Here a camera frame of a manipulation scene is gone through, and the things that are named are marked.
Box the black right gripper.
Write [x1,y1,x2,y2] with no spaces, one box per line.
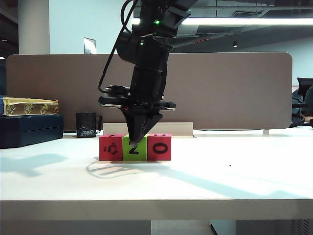
[98,96,177,145]

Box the green block with 5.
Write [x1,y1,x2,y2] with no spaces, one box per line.
[122,134,148,162]

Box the pink block with 0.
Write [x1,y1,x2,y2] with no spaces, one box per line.
[146,133,172,161]

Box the pink block with 1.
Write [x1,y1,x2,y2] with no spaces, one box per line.
[98,134,124,162]

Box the black mug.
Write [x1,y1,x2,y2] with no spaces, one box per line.
[75,112,103,139]

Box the brown desk divider panel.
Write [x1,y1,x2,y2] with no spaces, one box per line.
[6,51,293,130]

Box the dark blue case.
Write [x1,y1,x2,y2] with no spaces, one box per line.
[0,114,64,149]

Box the yellow patterned box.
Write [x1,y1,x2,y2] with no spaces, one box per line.
[0,97,60,117]

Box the long ceiling light strip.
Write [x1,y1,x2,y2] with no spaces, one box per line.
[132,17,313,25]

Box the seated person in background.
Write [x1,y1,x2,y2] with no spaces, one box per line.
[291,75,313,129]

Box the black office chair headrest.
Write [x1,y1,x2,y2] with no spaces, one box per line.
[296,76,313,98]

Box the grey vented under-desk panel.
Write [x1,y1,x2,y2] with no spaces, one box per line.
[236,219,313,235]

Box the beige cable tray flap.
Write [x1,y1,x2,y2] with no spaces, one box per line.
[97,122,198,139]

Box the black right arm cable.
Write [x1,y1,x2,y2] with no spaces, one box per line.
[97,0,137,93]

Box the silver wall plaque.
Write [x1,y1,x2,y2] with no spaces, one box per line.
[83,37,96,55]

